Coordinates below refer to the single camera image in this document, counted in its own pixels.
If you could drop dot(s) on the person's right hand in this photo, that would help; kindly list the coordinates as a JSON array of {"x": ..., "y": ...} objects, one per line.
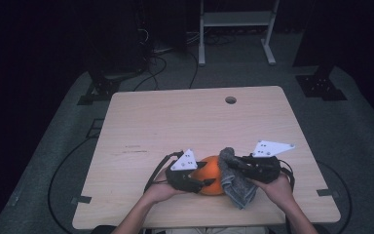
[{"x": 277, "y": 191}]

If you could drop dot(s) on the grey tape piece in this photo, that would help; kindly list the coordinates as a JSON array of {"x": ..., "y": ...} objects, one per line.
[
  {"x": 328, "y": 193},
  {"x": 82, "y": 199}
]

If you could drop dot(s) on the dark equipment tower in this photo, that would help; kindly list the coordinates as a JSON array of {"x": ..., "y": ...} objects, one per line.
[{"x": 120, "y": 35}]

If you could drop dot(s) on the orange ball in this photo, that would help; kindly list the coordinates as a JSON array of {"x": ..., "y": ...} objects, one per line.
[{"x": 209, "y": 177}]

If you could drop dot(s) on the grey terry cloth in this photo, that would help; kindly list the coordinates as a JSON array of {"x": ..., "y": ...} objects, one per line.
[{"x": 238, "y": 191}]

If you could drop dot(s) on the person's left hand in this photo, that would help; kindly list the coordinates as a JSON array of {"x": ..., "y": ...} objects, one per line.
[{"x": 160, "y": 191}]

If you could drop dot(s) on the black stand base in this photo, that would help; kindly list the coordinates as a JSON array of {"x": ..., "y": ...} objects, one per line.
[
  {"x": 319, "y": 87},
  {"x": 99, "y": 92}
]

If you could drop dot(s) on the white metal stand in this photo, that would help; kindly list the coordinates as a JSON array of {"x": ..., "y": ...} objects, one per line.
[{"x": 237, "y": 19}]

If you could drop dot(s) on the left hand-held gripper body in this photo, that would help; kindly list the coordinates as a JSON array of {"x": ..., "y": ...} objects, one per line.
[{"x": 181, "y": 175}]

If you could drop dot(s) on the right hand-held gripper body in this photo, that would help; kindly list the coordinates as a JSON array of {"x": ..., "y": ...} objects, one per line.
[{"x": 263, "y": 167}]

